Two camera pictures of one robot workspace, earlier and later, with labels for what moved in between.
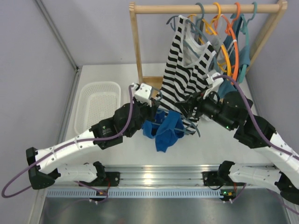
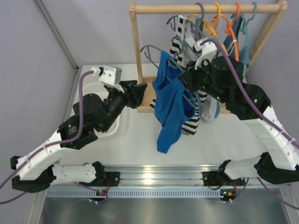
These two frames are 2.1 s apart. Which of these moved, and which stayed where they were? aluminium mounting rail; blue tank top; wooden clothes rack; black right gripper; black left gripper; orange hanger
Moved: black right gripper; black left gripper; blue tank top
Stayed: aluminium mounting rail; orange hanger; wooden clothes rack
